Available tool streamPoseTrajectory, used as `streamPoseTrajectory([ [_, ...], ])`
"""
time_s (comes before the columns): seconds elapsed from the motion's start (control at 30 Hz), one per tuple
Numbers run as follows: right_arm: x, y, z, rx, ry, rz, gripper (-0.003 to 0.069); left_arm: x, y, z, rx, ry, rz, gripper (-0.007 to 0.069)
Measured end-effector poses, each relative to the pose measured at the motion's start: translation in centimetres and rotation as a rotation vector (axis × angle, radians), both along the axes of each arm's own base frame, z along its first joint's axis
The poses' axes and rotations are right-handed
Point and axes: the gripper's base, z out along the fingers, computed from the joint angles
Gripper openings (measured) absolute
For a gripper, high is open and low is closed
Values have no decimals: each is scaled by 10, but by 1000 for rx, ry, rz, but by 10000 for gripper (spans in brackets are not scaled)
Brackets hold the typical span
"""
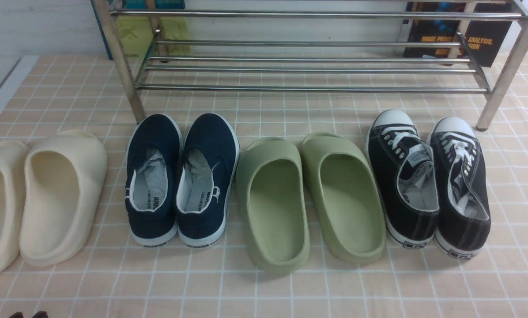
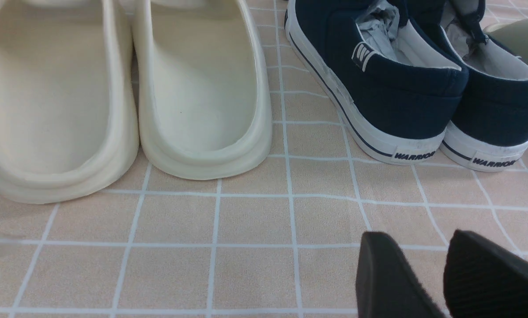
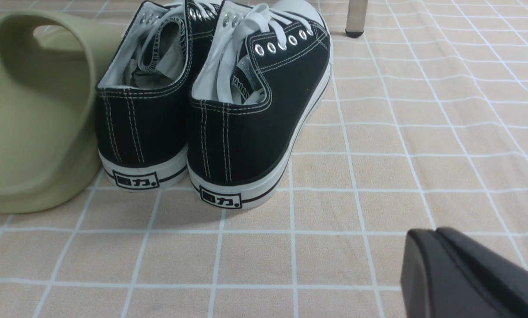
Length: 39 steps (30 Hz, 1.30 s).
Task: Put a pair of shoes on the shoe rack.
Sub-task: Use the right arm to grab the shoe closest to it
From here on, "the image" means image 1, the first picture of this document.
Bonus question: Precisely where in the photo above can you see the black canvas sneaker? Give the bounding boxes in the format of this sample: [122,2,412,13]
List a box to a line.
[427,117,491,260]
[365,109,440,250]

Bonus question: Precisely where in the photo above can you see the navy canvas shoe right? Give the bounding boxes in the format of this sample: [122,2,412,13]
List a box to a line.
[176,114,240,249]

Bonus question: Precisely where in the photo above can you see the navy canvas shoe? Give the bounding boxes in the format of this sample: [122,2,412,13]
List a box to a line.
[124,114,183,248]
[176,114,240,249]

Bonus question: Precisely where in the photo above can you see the navy canvas shoe left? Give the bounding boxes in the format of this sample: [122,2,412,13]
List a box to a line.
[124,114,183,248]

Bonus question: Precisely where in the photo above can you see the metal shoe rack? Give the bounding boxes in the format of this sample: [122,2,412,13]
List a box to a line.
[92,0,528,131]

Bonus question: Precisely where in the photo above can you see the green slipper left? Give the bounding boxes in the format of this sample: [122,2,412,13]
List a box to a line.
[235,137,310,275]

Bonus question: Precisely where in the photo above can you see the green slipper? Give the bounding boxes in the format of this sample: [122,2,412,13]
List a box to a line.
[300,132,386,265]
[235,137,310,275]

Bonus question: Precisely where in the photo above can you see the green slipper right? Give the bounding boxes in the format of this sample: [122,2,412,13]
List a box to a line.
[300,132,386,265]

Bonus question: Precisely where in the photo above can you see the teal yellow book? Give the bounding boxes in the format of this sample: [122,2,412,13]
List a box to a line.
[107,0,189,59]

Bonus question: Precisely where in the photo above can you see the cream slipper right one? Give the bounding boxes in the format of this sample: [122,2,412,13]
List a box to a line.
[19,129,107,266]

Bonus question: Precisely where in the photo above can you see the black image processing book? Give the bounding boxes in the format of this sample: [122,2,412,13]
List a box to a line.
[400,2,512,67]

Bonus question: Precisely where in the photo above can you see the cream slipper far left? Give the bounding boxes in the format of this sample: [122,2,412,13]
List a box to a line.
[0,140,28,272]

